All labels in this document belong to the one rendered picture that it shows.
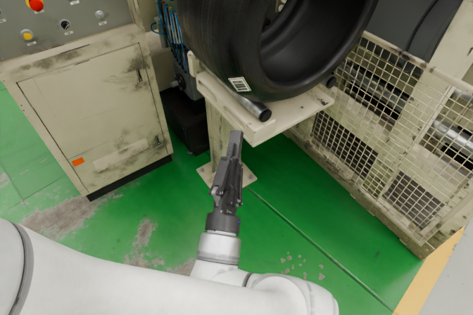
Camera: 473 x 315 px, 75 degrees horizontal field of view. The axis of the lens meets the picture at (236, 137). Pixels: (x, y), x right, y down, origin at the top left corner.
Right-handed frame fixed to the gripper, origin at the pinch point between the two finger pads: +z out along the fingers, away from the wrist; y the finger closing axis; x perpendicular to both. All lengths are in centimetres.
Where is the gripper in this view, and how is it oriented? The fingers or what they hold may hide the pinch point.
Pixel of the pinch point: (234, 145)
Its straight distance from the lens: 73.6
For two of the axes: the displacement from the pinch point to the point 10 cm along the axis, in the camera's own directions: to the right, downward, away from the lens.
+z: 1.4, -9.3, 3.4
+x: 9.0, -0.2, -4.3
